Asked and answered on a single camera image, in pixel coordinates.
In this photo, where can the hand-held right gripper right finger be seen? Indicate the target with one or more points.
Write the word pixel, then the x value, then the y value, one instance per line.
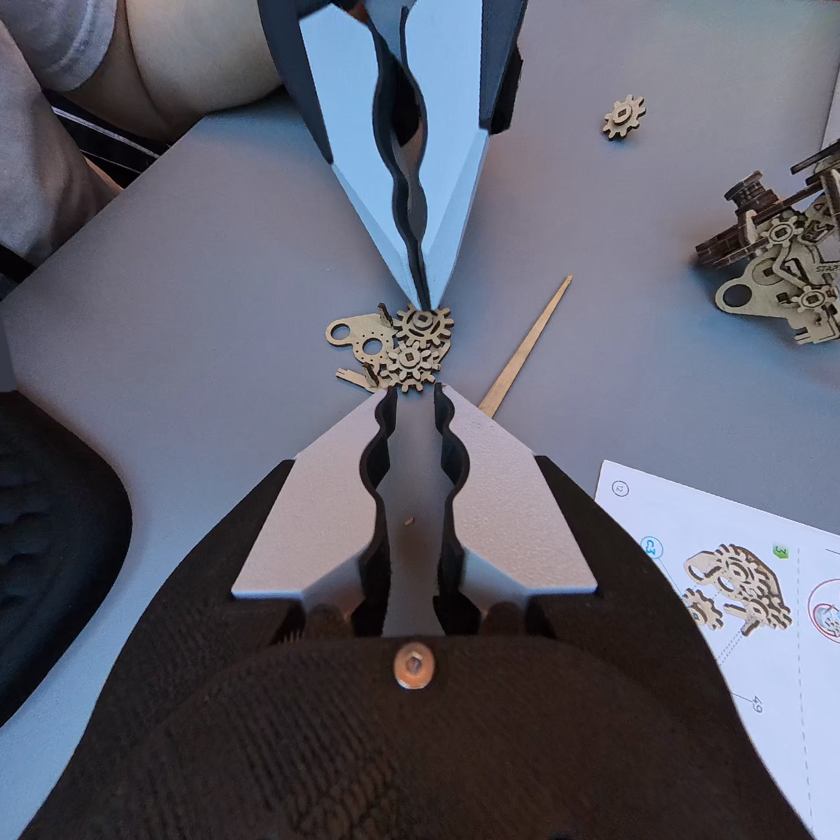
pixel 525 525

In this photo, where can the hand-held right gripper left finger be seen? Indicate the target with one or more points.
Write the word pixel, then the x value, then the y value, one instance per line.
pixel 308 525

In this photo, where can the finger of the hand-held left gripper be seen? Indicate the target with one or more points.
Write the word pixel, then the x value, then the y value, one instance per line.
pixel 348 98
pixel 456 98

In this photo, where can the wooden gear plate assembly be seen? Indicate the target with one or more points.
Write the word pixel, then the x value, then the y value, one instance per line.
pixel 359 326

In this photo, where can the person's left forearm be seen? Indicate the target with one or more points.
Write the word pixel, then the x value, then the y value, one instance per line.
pixel 197 65

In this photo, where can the grey desk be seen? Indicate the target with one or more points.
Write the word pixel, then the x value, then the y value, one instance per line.
pixel 197 295

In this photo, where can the white instruction booklet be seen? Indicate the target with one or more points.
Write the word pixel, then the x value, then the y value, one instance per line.
pixel 656 518

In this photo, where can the small wooden gear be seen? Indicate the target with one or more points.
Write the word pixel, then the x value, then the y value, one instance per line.
pixel 613 124

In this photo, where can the pointed wooden stick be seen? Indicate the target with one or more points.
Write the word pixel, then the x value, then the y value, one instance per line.
pixel 531 334

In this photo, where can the black mesh cushion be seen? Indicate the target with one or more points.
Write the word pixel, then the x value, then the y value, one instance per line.
pixel 52 558

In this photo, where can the person's grey shirt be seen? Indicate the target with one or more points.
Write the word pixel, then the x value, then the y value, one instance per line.
pixel 39 164

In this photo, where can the wooden mechanical model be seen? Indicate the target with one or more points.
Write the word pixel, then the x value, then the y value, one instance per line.
pixel 761 295

